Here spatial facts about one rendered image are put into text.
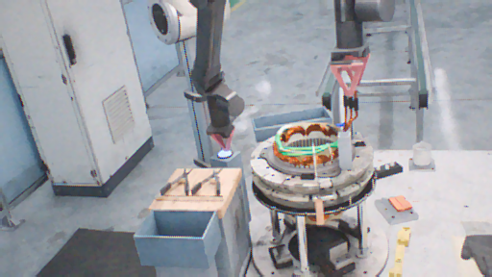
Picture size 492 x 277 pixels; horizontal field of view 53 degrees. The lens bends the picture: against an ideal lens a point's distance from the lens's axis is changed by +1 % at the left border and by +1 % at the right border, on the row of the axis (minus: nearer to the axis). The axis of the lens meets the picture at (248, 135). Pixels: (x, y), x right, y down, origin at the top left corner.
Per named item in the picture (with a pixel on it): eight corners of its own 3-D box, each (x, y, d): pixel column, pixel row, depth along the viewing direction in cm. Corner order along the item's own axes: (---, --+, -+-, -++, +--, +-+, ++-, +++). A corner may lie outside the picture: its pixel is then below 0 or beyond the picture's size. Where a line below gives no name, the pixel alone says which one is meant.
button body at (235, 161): (252, 219, 159) (240, 151, 148) (239, 232, 154) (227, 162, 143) (234, 214, 163) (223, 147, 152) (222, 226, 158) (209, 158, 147)
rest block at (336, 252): (326, 262, 130) (325, 245, 128) (343, 253, 132) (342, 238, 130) (336, 270, 126) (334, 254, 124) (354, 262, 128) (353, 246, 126)
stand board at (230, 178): (223, 218, 116) (221, 210, 115) (150, 216, 121) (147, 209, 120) (242, 175, 133) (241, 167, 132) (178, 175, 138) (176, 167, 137)
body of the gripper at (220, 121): (236, 119, 147) (233, 97, 143) (227, 137, 139) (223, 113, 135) (216, 119, 149) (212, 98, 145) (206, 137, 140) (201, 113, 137)
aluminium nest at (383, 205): (418, 219, 148) (418, 213, 147) (390, 225, 147) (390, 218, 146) (401, 198, 158) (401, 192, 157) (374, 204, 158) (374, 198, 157)
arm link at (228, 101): (213, 61, 137) (189, 77, 133) (238, 69, 128) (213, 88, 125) (228, 95, 144) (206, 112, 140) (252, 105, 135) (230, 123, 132)
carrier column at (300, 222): (309, 276, 129) (303, 211, 120) (300, 275, 129) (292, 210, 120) (310, 269, 131) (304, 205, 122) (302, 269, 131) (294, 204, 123)
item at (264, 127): (330, 179, 175) (324, 106, 163) (337, 194, 166) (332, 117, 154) (261, 189, 175) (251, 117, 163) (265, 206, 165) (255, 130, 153)
